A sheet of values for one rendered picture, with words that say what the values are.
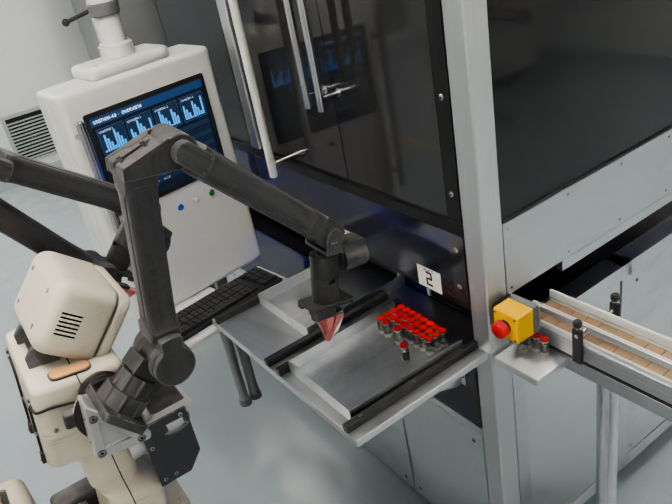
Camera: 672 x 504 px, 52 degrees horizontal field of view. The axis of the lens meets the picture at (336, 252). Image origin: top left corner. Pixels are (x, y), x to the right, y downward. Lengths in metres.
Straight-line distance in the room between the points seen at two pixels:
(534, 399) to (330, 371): 0.56
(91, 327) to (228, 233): 1.07
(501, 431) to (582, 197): 0.62
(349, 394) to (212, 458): 1.36
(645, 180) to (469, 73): 0.75
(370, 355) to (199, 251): 0.80
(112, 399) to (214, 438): 1.75
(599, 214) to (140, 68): 1.32
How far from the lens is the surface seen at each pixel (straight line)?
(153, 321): 1.23
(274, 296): 2.06
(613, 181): 1.86
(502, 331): 1.57
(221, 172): 1.19
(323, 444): 2.82
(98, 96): 2.06
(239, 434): 2.98
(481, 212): 1.50
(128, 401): 1.27
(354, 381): 1.67
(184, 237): 2.26
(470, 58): 1.39
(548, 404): 2.00
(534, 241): 1.67
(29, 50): 6.70
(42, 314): 1.35
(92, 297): 1.34
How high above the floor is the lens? 1.94
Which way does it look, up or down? 28 degrees down
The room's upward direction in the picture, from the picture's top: 11 degrees counter-clockwise
